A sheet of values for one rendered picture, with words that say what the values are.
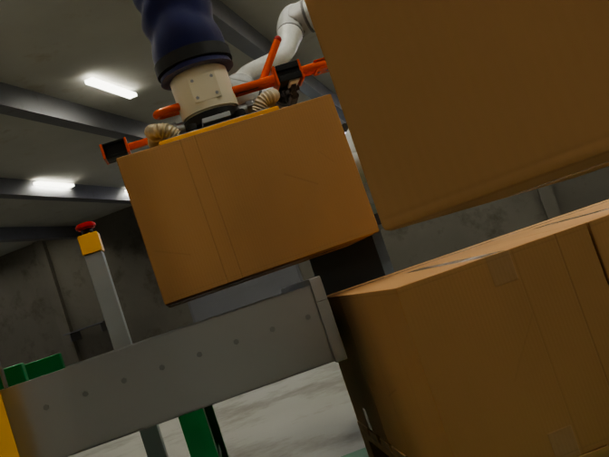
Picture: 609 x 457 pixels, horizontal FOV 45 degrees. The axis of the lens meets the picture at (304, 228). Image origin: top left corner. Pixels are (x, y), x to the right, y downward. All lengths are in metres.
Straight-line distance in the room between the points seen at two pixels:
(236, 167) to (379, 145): 1.54
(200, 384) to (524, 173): 1.43
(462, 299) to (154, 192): 0.90
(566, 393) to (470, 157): 1.10
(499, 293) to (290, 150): 0.80
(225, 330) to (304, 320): 0.19
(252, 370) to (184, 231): 0.41
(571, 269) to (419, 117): 1.08
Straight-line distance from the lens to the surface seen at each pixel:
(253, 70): 2.65
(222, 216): 1.94
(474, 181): 0.41
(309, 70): 2.22
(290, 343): 1.78
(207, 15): 2.22
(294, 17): 2.94
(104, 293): 2.61
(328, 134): 2.01
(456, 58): 0.42
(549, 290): 1.46
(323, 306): 1.79
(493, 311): 1.42
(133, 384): 1.78
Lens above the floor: 0.61
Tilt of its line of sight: 4 degrees up
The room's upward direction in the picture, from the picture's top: 19 degrees counter-clockwise
